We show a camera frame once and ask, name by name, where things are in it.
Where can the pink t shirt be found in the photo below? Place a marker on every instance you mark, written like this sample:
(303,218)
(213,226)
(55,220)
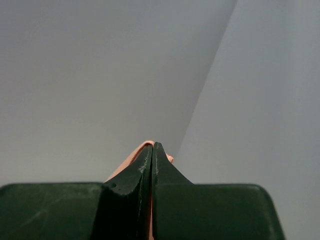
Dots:
(128,161)

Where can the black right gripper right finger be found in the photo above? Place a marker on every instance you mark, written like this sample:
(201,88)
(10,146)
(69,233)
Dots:
(172,202)

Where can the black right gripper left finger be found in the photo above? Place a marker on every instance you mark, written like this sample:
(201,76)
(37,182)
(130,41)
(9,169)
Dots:
(124,211)

